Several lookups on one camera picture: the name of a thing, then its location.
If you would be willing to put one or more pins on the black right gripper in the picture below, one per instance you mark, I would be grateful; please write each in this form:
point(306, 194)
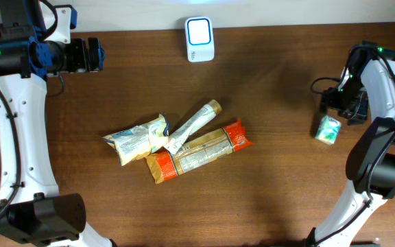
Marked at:
point(354, 114)

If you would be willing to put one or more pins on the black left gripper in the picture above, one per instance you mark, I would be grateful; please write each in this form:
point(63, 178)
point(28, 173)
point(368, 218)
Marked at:
point(82, 62)

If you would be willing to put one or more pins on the green tissue pack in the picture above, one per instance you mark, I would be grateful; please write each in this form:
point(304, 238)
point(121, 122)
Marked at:
point(328, 130)

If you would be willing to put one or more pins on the cream snack bag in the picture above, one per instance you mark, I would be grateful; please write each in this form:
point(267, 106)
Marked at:
point(139, 141)

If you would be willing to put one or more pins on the white tube gold cap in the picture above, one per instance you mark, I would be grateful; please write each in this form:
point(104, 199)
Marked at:
point(208, 112)

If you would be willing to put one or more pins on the orange spaghetti packet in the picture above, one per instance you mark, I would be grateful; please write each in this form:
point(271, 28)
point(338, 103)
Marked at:
point(198, 152)

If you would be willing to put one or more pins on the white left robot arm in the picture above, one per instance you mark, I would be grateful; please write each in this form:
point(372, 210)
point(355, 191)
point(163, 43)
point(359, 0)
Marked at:
point(36, 44)

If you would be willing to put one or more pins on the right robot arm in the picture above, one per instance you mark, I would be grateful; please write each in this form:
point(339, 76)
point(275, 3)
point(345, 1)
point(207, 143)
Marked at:
point(370, 166)

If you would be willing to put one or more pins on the white barcode scanner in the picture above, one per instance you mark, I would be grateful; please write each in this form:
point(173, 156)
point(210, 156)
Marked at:
point(199, 39)

